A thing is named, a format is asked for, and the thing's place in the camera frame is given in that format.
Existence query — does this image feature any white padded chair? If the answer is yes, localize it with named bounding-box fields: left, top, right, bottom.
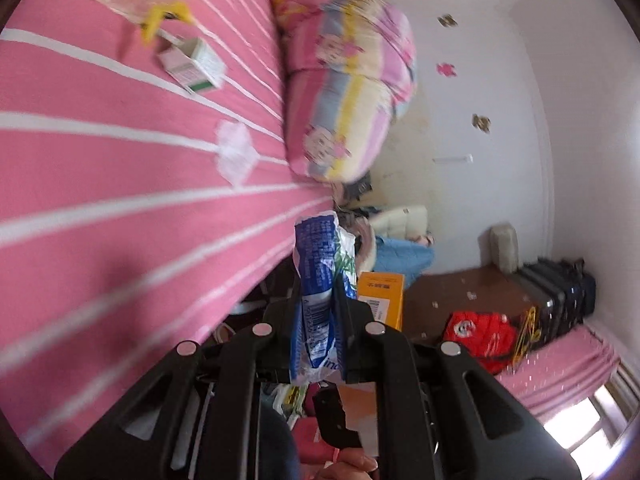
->
left=370, top=205, right=436, bottom=261

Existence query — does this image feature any red bag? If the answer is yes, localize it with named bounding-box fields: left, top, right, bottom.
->
left=440, top=310, right=518, bottom=376

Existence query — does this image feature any white crumpled tissue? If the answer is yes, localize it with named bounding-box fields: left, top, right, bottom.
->
left=215, top=120, right=261, bottom=186

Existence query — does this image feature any black suitcase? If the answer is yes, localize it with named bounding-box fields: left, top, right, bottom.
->
left=517, top=257, right=598, bottom=351

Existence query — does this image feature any yellow wire hanger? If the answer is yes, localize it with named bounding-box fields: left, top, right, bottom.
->
left=510, top=310, right=543, bottom=376

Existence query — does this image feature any small white green carton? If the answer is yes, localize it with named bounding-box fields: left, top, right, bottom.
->
left=159, top=36, right=227, bottom=95

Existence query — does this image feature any person's dark trouser leg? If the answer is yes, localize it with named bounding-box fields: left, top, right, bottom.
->
left=260, top=400, right=301, bottom=480

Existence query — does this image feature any pink striped printed quilt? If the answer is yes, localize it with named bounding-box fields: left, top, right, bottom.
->
left=282, top=0, right=418, bottom=183

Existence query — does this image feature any bed with pink striped sheet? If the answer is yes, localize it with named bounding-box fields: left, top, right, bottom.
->
left=0, top=0, right=336, bottom=476

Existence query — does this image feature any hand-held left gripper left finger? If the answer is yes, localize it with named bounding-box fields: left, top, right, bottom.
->
left=54, top=280, right=304, bottom=480

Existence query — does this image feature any orange cardboard box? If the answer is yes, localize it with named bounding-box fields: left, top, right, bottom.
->
left=340, top=271, right=407, bottom=456

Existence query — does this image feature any pink curtain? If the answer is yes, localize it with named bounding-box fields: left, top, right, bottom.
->
left=495, top=322, right=623, bottom=418

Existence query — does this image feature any dark blue cloth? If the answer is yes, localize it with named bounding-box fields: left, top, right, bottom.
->
left=335, top=172, right=373, bottom=206

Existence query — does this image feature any person's left hand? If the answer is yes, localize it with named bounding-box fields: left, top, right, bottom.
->
left=317, top=447, right=378, bottom=480

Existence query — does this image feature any beige bag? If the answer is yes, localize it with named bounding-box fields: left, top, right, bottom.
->
left=489, top=222, right=521, bottom=275

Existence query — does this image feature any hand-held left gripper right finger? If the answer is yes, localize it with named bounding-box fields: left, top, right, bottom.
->
left=336, top=280, right=583, bottom=480

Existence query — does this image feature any light blue cloth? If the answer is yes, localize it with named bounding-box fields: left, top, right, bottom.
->
left=372, top=237, right=436, bottom=291

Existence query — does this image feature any window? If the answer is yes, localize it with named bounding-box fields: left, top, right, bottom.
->
left=542, top=370, right=631, bottom=453

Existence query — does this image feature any blue white snack wrapper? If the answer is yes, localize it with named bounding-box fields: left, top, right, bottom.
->
left=289, top=211, right=358, bottom=386

